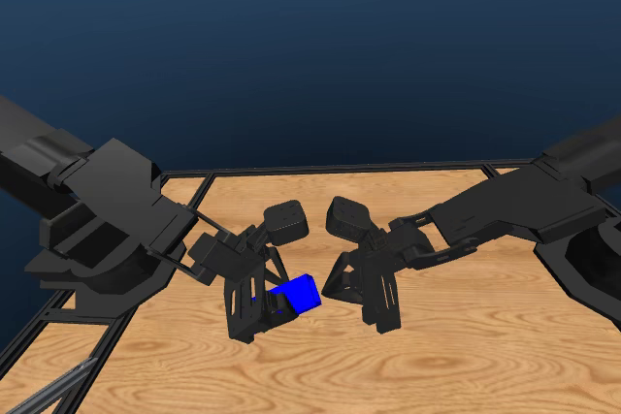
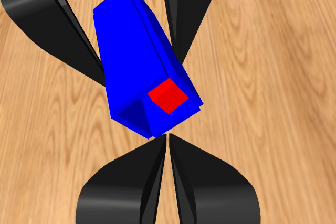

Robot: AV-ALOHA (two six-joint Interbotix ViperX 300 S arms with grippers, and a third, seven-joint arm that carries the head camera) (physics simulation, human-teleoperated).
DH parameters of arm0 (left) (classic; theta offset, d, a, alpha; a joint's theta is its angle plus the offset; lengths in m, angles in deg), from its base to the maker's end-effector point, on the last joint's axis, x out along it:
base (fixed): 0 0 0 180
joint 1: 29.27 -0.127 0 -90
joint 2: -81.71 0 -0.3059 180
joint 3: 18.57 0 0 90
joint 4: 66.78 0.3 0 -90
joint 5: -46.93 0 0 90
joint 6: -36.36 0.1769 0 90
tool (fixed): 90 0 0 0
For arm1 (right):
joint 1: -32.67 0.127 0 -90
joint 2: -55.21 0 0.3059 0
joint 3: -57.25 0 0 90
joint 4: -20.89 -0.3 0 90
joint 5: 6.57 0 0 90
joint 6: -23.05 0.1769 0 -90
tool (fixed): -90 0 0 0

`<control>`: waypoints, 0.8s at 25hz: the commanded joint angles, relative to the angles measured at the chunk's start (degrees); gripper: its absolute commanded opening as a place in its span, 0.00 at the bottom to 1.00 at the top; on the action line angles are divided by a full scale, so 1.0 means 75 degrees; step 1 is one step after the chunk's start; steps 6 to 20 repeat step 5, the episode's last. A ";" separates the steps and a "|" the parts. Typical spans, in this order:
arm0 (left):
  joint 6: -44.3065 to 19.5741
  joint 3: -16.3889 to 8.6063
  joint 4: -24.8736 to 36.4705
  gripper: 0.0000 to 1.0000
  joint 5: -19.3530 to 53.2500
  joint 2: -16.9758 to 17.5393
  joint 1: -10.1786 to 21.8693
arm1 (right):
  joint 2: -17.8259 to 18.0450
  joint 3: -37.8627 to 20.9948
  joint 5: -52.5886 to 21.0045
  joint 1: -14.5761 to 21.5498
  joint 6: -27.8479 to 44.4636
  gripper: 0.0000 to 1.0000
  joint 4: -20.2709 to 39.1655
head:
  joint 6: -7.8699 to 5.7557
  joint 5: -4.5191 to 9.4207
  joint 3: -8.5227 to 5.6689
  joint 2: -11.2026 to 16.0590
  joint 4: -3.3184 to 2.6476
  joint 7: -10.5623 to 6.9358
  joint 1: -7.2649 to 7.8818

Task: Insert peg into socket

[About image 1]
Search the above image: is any blue hollow socket block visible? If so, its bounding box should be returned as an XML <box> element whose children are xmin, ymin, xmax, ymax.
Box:
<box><xmin>251</xmin><ymin>273</ymin><xmax>323</xmax><ymax>315</ymax></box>

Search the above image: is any grey metal strut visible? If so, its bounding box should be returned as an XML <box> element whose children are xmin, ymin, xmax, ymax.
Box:
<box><xmin>0</xmin><ymin>357</ymin><xmax>99</xmax><ymax>414</ymax></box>

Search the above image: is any black table frame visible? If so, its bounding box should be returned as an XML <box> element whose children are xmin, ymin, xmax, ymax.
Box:
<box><xmin>0</xmin><ymin>157</ymin><xmax>621</xmax><ymax>414</ymax></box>

